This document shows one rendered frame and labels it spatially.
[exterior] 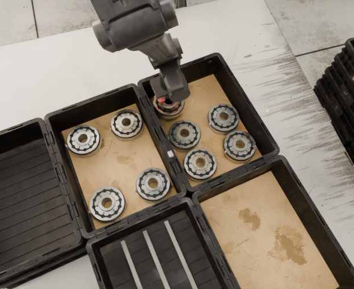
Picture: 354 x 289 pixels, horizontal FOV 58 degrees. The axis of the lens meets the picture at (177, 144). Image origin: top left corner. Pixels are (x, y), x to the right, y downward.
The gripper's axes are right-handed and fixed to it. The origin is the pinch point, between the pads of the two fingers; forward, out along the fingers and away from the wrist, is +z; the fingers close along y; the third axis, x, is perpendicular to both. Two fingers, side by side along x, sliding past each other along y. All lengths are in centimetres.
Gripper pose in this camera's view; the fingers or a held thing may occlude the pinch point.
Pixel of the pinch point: (168, 99)
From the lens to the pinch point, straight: 104.4
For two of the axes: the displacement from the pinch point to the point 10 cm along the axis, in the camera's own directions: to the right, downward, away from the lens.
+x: -4.0, -8.5, 3.4
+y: 9.2, -3.5, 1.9
